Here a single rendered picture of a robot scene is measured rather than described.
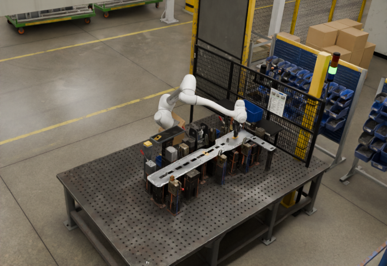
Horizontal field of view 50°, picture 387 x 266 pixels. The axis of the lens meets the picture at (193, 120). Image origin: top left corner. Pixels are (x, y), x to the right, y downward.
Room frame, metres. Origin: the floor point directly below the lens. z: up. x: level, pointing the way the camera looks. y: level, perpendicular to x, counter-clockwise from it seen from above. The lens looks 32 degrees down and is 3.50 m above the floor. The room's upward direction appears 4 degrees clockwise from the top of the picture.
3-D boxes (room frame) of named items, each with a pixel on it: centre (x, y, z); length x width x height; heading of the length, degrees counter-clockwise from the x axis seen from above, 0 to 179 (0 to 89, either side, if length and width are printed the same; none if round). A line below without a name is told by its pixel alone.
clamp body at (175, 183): (2.88, 0.12, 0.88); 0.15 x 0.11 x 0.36; 46
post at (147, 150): (3.31, 0.43, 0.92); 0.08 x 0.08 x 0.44; 46
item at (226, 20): (6.23, -0.32, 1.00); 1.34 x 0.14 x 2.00; 42
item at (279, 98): (4.10, -0.93, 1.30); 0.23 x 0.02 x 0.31; 46
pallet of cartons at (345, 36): (7.76, -2.77, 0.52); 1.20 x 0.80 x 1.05; 129
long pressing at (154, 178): (3.41, -0.14, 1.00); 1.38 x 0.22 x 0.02; 136
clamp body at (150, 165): (3.12, 0.38, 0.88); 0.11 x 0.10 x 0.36; 46
